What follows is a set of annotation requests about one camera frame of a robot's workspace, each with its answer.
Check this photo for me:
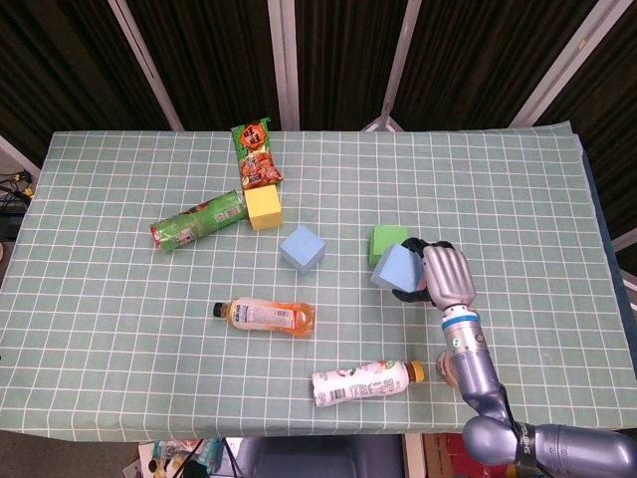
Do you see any yellow foam cube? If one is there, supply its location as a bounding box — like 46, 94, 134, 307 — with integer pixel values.
244, 185, 285, 232

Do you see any white-label bottle yellow cap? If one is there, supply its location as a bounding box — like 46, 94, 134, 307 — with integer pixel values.
312, 358, 426, 408

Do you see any pale grey-blue foam cube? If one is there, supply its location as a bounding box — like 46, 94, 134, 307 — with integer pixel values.
279, 224, 327, 274

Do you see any green grid tablecloth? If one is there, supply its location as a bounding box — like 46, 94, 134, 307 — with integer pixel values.
0, 119, 623, 444

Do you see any teal plastic packaging pile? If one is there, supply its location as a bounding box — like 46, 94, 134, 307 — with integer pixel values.
151, 438, 225, 474

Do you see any green foam cube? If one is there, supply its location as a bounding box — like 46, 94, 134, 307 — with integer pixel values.
366, 224, 410, 271

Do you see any brown cardboard box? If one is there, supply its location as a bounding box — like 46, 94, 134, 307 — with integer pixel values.
422, 433, 449, 478

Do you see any white frame post with foot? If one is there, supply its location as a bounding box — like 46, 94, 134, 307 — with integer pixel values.
360, 0, 424, 133

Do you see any round brown snack cup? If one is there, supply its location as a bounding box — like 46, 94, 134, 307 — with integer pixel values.
436, 351, 462, 389

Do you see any blue foam cube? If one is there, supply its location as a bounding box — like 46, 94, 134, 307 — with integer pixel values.
369, 243, 425, 294

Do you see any dark fabric partition panel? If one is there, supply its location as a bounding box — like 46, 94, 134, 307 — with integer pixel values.
293, 0, 412, 131
534, 14, 637, 240
126, 0, 283, 131
0, 0, 173, 168
395, 0, 598, 131

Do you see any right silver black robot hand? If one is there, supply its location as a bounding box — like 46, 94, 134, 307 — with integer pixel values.
390, 237, 479, 313

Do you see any yellow black cable bundle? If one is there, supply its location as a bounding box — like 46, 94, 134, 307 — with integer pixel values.
0, 168, 34, 200

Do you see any orange drink bottle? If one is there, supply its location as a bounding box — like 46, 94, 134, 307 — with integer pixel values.
212, 297, 317, 340

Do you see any white table leg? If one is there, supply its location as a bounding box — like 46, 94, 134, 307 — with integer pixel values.
401, 433, 427, 478

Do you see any green orange snack bag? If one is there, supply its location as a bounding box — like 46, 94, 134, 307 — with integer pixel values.
230, 117, 285, 193

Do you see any green chip canister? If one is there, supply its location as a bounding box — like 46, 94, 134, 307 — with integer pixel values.
149, 189, 248, 254

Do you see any red box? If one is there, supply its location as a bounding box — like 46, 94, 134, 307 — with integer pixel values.
442, 432, 469, 478

